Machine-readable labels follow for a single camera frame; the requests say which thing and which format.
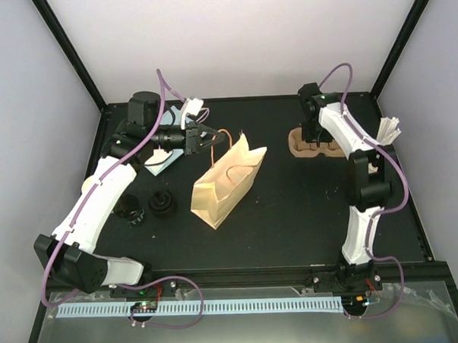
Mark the stack of white paper cups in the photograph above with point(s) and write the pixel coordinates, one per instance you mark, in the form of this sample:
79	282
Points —
373	169

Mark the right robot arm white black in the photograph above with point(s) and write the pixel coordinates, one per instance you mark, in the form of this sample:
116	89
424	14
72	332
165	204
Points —
330	129

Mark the white cup stack left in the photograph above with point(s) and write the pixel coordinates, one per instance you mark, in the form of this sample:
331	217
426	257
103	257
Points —
87	184

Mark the left controller circuit board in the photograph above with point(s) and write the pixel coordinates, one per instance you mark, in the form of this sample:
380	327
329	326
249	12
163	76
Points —
144	307

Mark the light blue paper bag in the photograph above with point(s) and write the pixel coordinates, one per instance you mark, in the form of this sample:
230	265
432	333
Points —
160	160

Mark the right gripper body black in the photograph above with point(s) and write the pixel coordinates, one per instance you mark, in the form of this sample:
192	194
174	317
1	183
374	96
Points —
315	133

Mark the beige paper bag with handles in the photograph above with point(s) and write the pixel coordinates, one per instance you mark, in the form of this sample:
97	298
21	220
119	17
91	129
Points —
228	179

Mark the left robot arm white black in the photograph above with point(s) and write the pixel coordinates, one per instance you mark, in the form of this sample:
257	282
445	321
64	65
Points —
68	253

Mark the controller circuit board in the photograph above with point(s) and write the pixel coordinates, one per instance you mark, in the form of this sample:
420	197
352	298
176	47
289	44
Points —
359	301
144	307

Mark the right controller circuit board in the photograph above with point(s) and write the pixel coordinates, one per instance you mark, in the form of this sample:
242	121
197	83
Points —
359	301

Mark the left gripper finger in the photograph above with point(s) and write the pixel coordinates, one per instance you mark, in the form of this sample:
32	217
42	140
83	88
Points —
204	130
211	142

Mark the left black frame post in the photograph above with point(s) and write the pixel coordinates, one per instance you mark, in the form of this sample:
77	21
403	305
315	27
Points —
47	13

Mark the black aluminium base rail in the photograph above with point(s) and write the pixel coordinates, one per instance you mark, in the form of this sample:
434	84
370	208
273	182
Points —
333	278

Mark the black frame post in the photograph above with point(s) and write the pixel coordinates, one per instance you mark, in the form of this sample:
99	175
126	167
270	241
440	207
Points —
47	13
412	18

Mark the right black frame post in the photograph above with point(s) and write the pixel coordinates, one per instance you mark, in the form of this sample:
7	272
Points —
412	18

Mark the brown cardboard cup carrier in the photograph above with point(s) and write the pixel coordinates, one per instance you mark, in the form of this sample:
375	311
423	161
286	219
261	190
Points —
301	149

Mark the stack of black cup lids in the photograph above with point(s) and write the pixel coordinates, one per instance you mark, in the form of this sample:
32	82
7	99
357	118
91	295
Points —
162	204

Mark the light blue slotted cable duct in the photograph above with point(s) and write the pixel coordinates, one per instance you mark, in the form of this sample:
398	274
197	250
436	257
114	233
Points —
207	307

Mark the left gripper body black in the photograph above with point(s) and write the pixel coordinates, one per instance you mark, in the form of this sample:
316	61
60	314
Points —
190	133

